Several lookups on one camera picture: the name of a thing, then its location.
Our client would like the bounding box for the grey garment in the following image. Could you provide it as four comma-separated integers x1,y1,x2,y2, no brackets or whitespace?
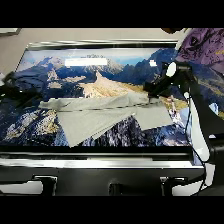
37,91,175,148

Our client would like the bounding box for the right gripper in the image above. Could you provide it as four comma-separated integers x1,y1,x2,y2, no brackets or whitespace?
143,73,175,99

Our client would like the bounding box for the purple patterned garment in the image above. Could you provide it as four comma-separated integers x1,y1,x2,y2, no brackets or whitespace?
174,27,224,79

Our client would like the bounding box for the black cable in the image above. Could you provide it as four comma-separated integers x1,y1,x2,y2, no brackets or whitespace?
183,83,210,193

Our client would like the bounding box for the silver frame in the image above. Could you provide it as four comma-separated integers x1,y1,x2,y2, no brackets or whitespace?
0,151,206,197

